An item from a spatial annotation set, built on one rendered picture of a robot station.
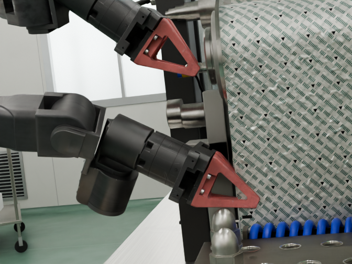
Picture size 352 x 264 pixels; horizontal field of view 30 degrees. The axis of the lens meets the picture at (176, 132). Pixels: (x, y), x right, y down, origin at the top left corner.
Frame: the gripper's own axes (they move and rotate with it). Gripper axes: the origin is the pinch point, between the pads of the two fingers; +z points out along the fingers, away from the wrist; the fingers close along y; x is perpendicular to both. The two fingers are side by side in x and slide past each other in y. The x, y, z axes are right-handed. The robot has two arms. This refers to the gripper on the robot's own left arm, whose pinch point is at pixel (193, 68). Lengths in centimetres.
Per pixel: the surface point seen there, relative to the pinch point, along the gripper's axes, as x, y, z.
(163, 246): -36, -39, 13
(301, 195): -4.6, 5.9, 19.8
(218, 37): 5.4, 5.5, 0.7
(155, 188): -175, -549, 7
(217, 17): 7.2, 4.1, -0.9
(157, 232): -39, -51, 11
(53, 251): -217, -391, -31
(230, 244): -9.7, 23.0, 13.9
